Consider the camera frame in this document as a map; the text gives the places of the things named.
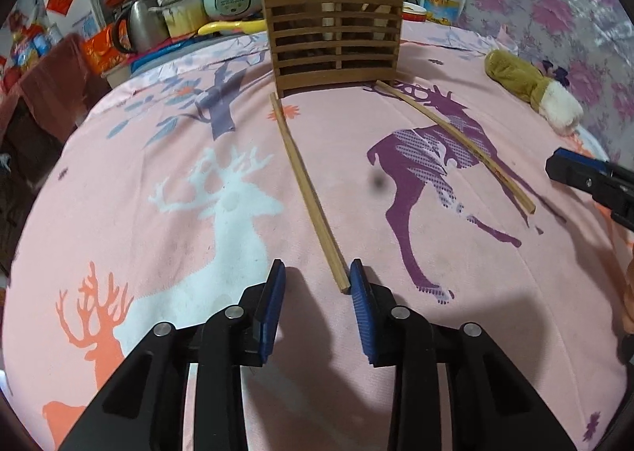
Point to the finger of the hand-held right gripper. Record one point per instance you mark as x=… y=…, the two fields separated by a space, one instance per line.
x=584 y=163
x=579 y=178

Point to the pink deer printed blanket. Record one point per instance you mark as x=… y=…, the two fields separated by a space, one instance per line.
x=148 y=159

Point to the cream yellow pot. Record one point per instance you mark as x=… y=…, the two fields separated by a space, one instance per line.
x=185 y=20

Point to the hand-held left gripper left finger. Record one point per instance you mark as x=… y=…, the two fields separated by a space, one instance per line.
x=271 y=302

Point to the olive and white plush toy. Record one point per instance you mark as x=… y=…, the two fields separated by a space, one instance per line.
x=520 y=77

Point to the red brown table cloth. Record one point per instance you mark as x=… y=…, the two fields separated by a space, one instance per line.
x=54 y=84

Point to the oil bottle blue label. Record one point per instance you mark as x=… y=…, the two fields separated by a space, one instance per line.
x=32 y=47

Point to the purple floral wall cloth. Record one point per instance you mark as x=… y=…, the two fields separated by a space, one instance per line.
x=545 y=10

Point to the steel electric kettle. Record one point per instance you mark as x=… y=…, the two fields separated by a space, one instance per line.
x=143 y=28

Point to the orange red cardboard box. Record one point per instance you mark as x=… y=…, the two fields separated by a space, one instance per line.
x=104 y=52

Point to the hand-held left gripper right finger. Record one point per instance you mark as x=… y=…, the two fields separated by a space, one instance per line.
x=364 y=307

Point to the yellow plastic ladle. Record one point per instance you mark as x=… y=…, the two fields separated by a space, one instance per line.
x=228 y=27

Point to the bamboo chopstick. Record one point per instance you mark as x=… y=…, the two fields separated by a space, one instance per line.
x=307 y=188
x=475 y=150

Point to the brown slatted wooden chopstick holder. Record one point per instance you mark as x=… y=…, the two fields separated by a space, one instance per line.
x=337 y=60

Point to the red and white bowl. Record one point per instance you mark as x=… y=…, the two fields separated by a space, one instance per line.
x=415 y=11

